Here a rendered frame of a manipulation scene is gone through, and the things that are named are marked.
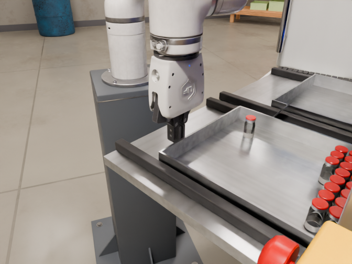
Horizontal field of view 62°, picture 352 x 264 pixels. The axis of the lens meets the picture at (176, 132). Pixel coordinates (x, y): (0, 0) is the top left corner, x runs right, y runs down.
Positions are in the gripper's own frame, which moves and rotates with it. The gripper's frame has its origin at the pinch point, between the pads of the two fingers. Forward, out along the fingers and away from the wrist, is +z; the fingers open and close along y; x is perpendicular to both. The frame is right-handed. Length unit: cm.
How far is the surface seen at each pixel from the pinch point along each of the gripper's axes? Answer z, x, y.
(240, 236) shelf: 4.0, -20.9, -9.0
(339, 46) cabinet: 1, 0, 89
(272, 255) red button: -9.2, -28.7, -19.2
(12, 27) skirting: 91, 603, 172
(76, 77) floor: 95, 281, 123
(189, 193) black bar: 3.2, -10.9, -8.2
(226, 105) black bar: 2.3, 2.6, 20.4
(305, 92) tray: 4.2, -6.4, 45.7
